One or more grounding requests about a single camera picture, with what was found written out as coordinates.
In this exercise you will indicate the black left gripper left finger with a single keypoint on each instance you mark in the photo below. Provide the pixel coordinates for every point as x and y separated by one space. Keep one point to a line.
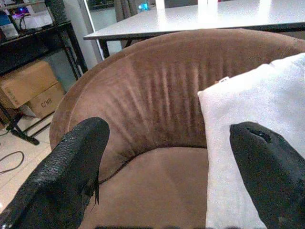
59 171

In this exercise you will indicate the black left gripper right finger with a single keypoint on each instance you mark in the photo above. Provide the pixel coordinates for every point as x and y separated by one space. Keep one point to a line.
269 171

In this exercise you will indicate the light grey square pillow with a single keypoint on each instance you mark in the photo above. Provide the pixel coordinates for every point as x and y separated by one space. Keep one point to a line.
250 100

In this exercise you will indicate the brown round velvet sofa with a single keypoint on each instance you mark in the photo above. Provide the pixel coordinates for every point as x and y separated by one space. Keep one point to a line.
155 100

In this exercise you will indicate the printed brown cardboard box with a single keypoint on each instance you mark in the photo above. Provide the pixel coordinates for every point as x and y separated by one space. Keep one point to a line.
45 102

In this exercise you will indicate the plain brown cardboard box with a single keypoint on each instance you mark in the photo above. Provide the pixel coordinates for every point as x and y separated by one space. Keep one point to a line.
26 83

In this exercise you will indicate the black metal shelf rack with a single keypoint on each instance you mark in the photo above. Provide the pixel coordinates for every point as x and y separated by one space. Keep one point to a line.
35 33

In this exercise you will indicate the white carton box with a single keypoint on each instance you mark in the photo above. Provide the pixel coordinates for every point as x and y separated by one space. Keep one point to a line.
35 20

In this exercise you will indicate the blue and white box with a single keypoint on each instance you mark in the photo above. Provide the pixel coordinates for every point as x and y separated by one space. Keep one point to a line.
7 26

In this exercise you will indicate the white table with black legs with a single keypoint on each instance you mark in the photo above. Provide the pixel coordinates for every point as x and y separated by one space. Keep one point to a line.
214 19

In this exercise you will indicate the grey curtain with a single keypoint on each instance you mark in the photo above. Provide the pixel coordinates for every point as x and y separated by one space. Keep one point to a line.
125 10

